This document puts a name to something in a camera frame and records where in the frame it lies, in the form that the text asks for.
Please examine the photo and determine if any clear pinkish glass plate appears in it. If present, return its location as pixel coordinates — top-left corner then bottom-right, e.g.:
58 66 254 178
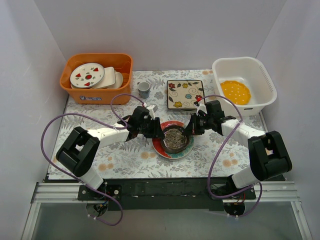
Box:
160 124 191 154

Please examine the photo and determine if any yellow dotted scalloped plate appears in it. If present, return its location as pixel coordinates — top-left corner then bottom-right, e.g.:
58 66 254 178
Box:
220 80 251 105

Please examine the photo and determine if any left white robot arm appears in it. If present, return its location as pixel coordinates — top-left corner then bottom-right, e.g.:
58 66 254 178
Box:
55 105 165 200

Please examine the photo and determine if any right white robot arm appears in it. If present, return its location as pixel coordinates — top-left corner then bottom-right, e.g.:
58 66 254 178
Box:
182 100 293 199

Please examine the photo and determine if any white plastic bin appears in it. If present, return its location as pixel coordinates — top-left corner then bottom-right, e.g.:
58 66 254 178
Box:
212 56 277 117

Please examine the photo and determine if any orange plastic bin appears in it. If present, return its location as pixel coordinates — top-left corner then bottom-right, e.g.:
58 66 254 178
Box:
59 53 133 105

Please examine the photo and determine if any large red teal plate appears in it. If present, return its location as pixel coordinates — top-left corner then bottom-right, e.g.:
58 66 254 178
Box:
152 120 194 160

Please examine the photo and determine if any dark plate under square plate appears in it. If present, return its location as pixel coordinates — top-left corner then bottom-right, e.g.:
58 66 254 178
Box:
180 108 197 113

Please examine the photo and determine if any small grey white cup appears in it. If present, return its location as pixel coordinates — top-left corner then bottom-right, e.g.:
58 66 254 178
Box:
137 82 151 99

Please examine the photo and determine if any square floral plate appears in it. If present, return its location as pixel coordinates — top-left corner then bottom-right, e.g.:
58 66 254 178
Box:
167 79 205 111

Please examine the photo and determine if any small cream plate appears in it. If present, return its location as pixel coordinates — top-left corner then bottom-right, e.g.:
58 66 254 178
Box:
108 71 124 89

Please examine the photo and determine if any cream rectangular plate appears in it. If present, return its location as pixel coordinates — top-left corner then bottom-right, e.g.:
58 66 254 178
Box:
94 67 116 89

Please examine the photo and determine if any round watermelon pattern plate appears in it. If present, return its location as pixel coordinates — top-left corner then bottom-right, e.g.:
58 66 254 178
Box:
69 63 105 89

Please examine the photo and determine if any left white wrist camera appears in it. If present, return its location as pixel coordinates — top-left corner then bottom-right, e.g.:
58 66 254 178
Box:
142 102 158 119

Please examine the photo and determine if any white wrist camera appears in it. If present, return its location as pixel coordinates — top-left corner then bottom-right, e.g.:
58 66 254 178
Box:
142 102 158 119
194 98 207 116

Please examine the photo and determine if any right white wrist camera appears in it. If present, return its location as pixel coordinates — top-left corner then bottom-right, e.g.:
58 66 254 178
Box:
194 98 207 116

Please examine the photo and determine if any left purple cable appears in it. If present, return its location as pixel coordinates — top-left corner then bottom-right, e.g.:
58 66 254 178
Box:
40 93 148 227

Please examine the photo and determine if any purple cable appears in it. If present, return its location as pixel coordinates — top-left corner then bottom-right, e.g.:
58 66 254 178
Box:
206 94 263 218
40 93 148 227

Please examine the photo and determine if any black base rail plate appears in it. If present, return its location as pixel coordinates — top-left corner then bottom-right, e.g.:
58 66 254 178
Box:
77 174 258 211

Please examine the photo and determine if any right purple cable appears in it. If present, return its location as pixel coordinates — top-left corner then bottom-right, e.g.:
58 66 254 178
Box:
206 94 263 218

